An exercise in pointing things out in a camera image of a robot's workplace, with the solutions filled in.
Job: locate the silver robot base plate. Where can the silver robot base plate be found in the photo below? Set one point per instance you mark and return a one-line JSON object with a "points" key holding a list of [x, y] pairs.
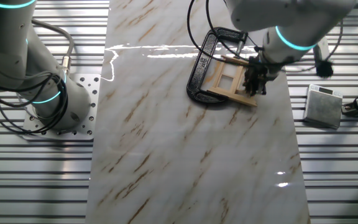
{"points": [[82, 137]]}

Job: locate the black C-clamp with steel screw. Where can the black C-clamp with steel screw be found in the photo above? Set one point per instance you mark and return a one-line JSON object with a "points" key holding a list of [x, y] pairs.
{"points": [[197, 71]]}

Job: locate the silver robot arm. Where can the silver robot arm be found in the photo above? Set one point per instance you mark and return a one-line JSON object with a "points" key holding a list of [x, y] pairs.
{"points": [[11, 46]]}

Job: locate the wooden sliding window model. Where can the wooden sliding window model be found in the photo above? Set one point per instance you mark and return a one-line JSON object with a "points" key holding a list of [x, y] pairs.
{"points": [[225, 93]]}

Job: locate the silver digital scale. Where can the silver digital scale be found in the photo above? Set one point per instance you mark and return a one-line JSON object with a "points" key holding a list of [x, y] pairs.
{"points": [[322, 109]]}

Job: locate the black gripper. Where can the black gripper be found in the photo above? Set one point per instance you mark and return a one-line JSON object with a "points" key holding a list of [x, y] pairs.
{"points": [[256, 70]]}

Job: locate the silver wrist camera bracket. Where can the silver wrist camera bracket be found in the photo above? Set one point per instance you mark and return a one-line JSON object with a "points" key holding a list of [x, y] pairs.
{"points": [[322, 49]]}

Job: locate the white marble pattern board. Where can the white marble pattern board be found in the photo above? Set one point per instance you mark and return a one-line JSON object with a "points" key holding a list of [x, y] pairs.
{"points": [[182, 140]]}

